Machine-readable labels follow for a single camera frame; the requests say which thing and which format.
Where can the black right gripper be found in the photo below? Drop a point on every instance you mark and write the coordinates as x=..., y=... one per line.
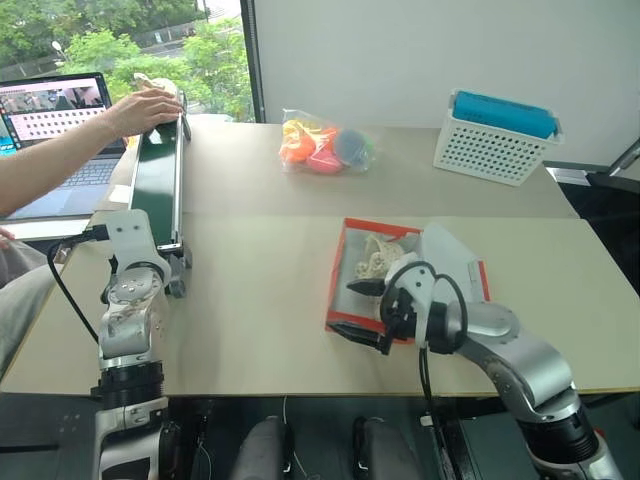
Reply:
x=400, y=320

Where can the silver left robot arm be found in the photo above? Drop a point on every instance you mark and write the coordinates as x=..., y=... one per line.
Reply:
x=125, y=330

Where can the person's bare forearm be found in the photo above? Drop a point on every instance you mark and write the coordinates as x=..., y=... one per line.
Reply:
x=45, y=160

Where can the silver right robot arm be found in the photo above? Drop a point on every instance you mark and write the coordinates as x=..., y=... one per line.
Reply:
x=525, y=360

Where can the orange shoebox with white lid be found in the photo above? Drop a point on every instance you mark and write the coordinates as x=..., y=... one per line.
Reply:
x=345, y=280

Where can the person's bare hand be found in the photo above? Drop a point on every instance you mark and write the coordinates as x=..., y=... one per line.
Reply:
x=145, y=111

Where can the plastic bag of colourful toys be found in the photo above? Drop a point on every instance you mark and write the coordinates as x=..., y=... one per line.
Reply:
x=325, y=145

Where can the white perforated plastic basket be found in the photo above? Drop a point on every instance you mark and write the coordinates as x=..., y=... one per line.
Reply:
x=487, y=152

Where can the green conveyor belt unit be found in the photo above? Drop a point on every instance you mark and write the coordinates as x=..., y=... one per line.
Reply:
x=155, y=175

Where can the person's grey trouser leg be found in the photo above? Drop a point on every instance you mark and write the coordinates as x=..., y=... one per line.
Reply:
x=22, y=310

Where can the open laptop computer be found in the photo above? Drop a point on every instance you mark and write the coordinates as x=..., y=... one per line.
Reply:
x=55, y=125

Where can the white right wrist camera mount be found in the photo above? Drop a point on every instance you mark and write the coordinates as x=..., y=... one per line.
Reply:
x=419, y=285

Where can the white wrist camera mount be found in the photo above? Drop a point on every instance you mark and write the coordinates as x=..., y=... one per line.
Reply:
x=131, y=240
x=419, y=285

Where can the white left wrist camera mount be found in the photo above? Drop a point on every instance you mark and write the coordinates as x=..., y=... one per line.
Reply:
x=131, y=240

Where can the black window frame post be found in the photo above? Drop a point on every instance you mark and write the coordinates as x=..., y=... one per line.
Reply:
x=252, y=60

